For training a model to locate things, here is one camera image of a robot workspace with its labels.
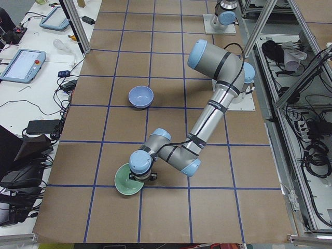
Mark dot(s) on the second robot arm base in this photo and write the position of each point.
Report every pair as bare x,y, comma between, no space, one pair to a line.
224,14

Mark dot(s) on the aluminium frame post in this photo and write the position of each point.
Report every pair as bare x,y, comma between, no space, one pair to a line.
76,25
260,23

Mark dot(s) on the blue bowl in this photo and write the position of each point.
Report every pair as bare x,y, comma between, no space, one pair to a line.
141,96

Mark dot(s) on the teach pendant tablet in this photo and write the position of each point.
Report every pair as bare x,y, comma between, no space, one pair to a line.
24,67
55,20

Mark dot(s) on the far teach pendant tablet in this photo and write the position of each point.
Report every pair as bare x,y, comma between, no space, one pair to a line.
55,20

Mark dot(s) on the yellow handled screwdriver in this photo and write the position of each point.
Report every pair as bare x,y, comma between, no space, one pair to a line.
72,37

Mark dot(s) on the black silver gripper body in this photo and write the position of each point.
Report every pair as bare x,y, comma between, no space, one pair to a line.
142,180

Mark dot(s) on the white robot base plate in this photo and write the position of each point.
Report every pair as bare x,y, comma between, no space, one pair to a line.
243,99

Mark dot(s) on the black power adapter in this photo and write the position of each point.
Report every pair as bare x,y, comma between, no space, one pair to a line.
36,127

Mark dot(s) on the aluminium frame post right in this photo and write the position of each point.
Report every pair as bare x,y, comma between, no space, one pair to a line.
260,23

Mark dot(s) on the green bowl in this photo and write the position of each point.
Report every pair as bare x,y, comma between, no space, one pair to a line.
123,184

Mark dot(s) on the aluminium frame post left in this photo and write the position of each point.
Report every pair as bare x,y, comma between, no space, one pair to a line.
76,25

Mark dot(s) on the near teach pendant tablet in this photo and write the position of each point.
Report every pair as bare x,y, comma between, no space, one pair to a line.
24,67

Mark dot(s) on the clear plastic bottle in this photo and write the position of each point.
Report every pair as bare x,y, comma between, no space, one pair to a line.
61,46

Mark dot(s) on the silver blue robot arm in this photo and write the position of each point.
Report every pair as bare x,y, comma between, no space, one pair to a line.
232,77

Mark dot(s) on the black laptop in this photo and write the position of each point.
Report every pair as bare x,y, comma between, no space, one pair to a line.
22,159

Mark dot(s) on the grey cloth bundle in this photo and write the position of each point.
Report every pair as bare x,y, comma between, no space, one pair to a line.
292,56

